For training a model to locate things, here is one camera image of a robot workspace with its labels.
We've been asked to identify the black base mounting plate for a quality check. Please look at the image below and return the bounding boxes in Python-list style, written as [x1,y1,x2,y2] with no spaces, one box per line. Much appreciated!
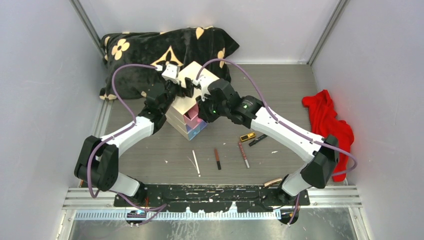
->
[131,184,295,213]

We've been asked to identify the red cloth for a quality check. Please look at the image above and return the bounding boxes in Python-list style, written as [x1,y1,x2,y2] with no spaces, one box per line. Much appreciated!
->
[301,89,355,183]

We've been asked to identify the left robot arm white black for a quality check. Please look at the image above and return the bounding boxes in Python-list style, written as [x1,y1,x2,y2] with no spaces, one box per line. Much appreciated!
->
[74,77,196,207]

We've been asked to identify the purple cable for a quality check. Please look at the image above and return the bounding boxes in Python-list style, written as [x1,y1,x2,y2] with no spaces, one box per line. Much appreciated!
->
[196,58,359,226]
[86,63,167,226]

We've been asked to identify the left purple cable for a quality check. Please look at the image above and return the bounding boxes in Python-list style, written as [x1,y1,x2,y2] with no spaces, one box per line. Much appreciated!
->
[86,63,167,226]

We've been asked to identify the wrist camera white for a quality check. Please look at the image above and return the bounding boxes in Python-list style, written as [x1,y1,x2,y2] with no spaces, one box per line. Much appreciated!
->
[161,63,181,85]
[192,75,219,102]

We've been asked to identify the pastel mini drawer organizer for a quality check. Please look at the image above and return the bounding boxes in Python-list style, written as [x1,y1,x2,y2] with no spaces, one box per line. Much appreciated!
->
[165,62,216,141]

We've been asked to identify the black floral plush blanket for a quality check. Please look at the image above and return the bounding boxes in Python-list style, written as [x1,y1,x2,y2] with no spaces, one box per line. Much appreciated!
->
[99,26,240,100]

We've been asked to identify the aluminium slotted rail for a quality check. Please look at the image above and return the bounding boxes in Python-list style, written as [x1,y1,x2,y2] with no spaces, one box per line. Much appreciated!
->
[74,209,281,221]

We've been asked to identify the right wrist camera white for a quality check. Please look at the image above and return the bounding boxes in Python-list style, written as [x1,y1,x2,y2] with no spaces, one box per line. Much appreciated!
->
[192,75,219,102]

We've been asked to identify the gold black lipstick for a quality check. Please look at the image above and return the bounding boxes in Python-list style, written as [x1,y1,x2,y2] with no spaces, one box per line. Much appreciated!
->
[239,132,257,143]

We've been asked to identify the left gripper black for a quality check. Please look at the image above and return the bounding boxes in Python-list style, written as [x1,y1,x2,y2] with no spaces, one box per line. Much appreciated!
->
[159,73,195,115]

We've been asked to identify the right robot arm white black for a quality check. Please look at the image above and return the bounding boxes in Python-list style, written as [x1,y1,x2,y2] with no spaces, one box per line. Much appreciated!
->
[193,76,339,206]

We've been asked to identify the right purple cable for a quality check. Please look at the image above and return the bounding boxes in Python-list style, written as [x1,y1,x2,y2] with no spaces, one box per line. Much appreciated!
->
[196,58,359,226]

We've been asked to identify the brown short lip pencil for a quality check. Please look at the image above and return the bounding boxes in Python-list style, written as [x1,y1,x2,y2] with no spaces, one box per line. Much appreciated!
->
[214,148,222,170]

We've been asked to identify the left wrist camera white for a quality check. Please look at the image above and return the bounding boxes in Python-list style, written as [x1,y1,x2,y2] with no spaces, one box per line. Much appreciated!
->
[161,63,181,85]

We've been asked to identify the red makeup pencil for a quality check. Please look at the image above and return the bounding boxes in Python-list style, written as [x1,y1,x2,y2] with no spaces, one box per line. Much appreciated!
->
[238,142,250,169]

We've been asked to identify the white makeup pencil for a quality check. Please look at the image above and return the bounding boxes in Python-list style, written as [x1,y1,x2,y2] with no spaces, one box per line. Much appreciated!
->
[192,150,201,177]

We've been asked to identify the rose gold lipstick tube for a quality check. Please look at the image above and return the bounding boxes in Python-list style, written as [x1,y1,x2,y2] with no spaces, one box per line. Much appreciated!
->
[263,178,283,188]

